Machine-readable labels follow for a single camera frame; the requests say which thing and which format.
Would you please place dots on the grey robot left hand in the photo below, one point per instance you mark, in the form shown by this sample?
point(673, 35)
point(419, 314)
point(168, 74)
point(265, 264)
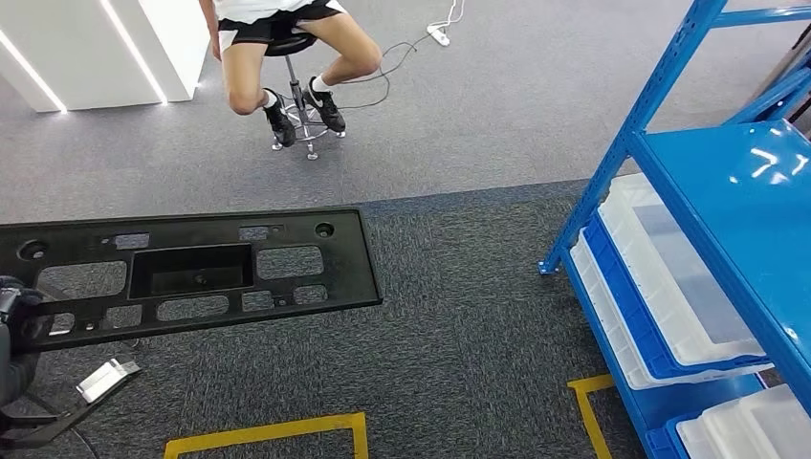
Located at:
point(16, 374)

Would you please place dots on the black plastic frame part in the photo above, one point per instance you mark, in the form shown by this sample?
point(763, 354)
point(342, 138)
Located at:
point(355, 266)

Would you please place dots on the large blue metal shelf rack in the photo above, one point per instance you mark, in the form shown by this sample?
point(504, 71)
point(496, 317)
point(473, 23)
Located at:
point(728, 190)

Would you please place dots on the white lit display pillar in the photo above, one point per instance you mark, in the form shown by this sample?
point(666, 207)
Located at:
point(95, 50)

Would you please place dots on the person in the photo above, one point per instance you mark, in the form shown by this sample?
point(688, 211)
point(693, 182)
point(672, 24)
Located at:
point(244, 69)

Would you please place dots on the black chrome swivel stool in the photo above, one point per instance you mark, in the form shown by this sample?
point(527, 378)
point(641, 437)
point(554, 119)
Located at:
point(294, 76)

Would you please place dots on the white power strip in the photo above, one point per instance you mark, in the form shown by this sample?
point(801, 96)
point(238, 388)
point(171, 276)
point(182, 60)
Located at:
point(438, 35)

